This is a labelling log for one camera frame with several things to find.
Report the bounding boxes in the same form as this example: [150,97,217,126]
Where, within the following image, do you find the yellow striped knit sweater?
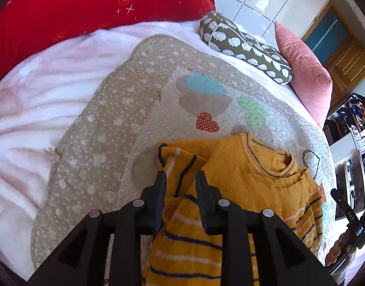
[142,132,324,286]

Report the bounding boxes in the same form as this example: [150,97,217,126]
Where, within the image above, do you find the green hedgehog print pillow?
[200,11,293,86]

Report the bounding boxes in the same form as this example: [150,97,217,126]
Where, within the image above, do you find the pale pink fleece blanket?
[0,20,324,263]

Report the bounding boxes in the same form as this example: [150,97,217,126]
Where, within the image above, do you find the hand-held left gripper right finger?
[195,170,338,286]

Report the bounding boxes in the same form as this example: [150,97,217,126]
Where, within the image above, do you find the red patterned blanket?
[0,0,216,87]

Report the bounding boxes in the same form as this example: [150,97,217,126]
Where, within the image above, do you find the quilted heart patchwork blanket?
[30,34,338,277]

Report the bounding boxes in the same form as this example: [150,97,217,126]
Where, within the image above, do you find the wooden door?
[322,40,365,111]

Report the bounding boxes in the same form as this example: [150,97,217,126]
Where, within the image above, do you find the teal door curtain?
[303,7,350,54]

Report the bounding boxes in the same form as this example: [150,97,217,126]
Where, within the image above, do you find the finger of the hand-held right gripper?
[331,188,365,246]

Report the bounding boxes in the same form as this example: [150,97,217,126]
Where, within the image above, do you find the person's right hand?
[325,232,351,267]

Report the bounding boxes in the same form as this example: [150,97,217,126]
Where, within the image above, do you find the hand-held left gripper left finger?
[27,170,168,286]

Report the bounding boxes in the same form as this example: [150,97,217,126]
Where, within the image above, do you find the glossy white wardrobe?
[182,0,341,39]

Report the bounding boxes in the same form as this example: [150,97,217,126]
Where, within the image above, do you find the pink pillow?
[274,21,333,128]

